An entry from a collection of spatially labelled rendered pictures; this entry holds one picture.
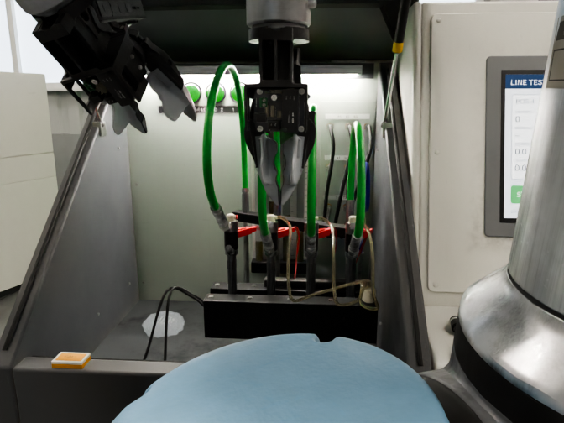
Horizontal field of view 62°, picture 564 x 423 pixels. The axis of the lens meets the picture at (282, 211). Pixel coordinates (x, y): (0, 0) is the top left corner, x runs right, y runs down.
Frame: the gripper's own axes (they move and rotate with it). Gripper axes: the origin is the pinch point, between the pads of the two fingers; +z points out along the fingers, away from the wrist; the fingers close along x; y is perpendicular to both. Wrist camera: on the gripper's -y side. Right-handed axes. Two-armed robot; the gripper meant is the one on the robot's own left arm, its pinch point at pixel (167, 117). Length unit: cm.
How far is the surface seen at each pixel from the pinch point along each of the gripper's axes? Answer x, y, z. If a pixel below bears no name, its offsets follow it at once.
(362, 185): 22.1, -0.4, 23.0
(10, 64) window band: -389, -366, 168
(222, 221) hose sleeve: -3.4, 1.0, 24.4
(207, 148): 1.2, -1.9, 9.1
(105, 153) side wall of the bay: -36.1, -22.7, 23.6
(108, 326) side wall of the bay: -44, 8, 48
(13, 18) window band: -364, -394, 136
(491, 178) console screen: 43, -12, 42
